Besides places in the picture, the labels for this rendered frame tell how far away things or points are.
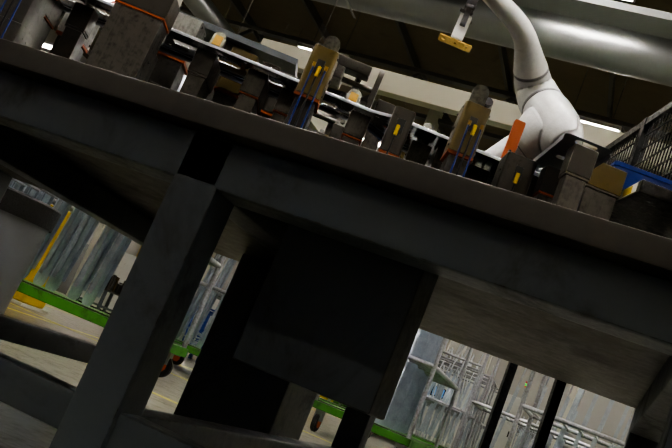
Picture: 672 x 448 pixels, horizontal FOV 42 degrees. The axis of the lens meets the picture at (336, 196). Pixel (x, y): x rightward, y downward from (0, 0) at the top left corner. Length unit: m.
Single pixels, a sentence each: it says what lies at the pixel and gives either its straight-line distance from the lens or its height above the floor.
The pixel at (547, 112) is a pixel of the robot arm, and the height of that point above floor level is 1.29.
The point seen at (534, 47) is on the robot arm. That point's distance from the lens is 2.54.
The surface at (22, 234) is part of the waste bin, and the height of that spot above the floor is 0.53.
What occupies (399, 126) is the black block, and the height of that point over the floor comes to 0.94.
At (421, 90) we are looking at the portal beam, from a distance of 8.67.
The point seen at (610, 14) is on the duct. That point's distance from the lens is 10.00.
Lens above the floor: 0.37
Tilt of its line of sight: 12 degrees up
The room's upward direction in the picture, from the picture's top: 23 degrees clockwise
